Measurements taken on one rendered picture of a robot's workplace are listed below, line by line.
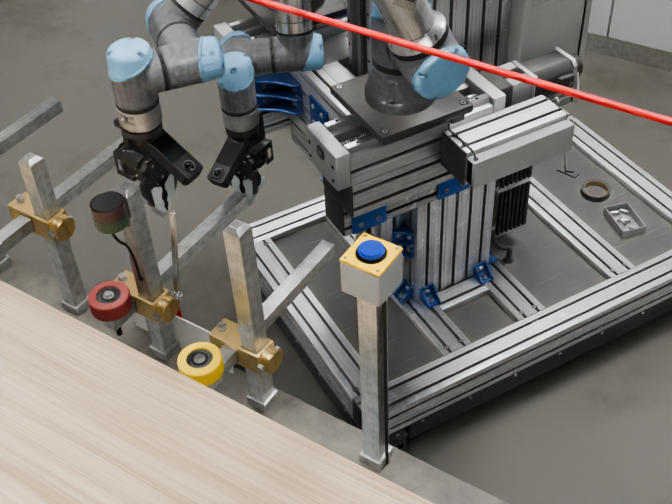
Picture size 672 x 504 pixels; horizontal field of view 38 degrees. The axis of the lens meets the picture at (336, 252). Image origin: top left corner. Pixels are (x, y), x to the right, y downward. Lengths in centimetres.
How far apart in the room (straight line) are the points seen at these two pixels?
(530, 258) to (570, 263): 12
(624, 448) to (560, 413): 19
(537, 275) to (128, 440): 155
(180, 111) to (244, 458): 251
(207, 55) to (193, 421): 62
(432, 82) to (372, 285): 54
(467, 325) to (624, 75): 173
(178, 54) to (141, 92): 9
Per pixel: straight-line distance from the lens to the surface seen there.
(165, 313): 191
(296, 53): 204
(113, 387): 175
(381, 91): 202
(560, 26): 241
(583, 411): 283
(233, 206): 211
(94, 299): 190
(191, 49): 169
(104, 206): 172
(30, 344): 186
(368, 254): 142
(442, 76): 184
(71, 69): 435
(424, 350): 265
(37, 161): 193
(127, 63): 165
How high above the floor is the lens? 221
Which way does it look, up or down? 43 degrees down
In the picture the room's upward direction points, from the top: 3 degrees counter-clockwise
